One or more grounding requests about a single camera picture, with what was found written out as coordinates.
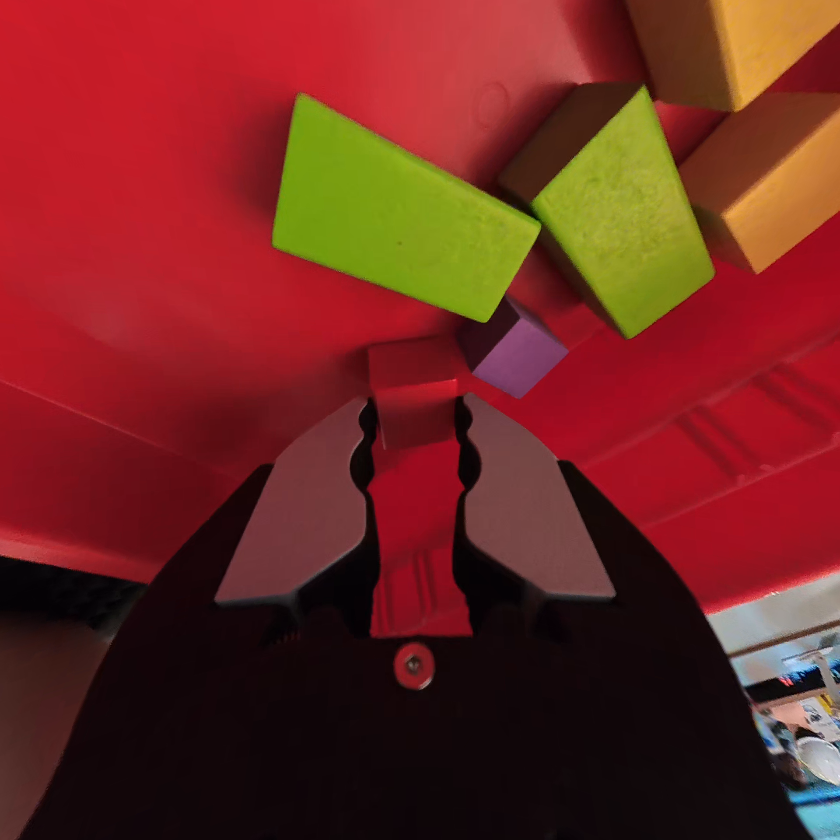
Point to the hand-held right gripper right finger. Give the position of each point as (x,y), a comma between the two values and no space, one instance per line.
(531,525)

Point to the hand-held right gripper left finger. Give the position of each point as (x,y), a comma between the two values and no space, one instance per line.
(302,518)

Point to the red wooden block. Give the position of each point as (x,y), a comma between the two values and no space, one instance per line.
(417,407)

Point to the purple wooden block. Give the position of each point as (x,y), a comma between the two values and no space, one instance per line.
(518,358)

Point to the red plastic bin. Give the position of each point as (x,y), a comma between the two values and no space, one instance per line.
(131,262)

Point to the long green wooden block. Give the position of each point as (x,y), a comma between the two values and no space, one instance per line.
(623,229)

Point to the yellow wooden cube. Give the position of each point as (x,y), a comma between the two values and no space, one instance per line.
(768,190)

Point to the orange wooden block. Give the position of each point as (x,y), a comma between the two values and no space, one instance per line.
(754,46)

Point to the person's right forearm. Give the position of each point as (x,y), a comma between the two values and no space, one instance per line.
(39,722)

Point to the black mesh pad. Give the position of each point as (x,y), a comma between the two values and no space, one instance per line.
(59,590)

